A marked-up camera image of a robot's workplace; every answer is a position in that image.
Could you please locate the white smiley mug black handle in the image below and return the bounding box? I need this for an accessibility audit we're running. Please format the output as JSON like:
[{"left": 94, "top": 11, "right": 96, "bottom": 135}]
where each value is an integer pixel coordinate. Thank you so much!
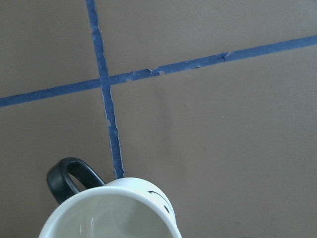
[{"left": 40, "top": 158, "right": 181, "bottom": 238}]

